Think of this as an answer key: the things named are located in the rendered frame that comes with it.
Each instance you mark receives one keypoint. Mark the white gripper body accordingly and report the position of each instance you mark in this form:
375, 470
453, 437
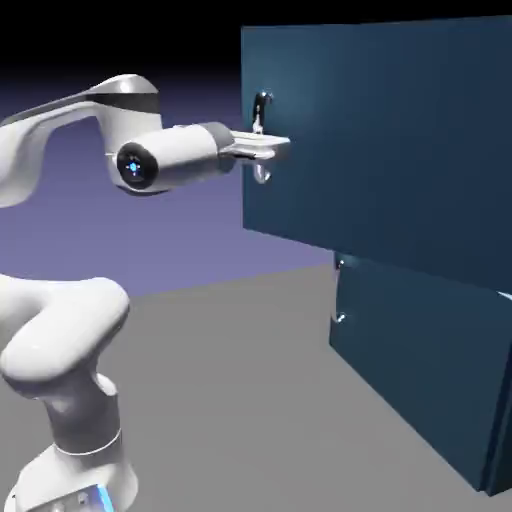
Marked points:
260, 142

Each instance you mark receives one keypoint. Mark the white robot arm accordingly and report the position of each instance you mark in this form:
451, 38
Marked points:
80, 344

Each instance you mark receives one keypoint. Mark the large dark blue cabinet door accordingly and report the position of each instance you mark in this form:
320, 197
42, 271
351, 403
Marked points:
380, 152

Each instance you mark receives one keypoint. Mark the small dark blue cabinet door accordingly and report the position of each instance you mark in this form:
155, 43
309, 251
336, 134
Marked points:
416, 360

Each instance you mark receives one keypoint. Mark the dark blue cabinet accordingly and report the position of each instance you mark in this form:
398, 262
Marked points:
502, 440

